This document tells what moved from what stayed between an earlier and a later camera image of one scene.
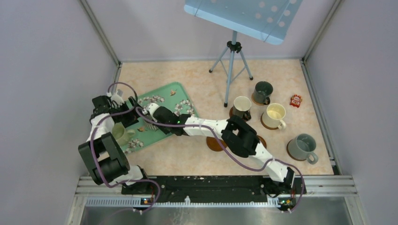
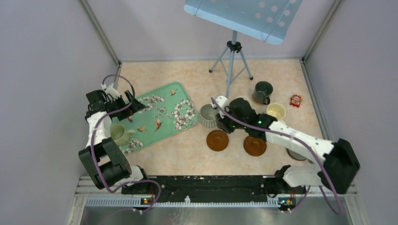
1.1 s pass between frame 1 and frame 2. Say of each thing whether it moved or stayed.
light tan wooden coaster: stayed
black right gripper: moved
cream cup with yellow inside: stayed
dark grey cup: stayed
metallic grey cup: moved
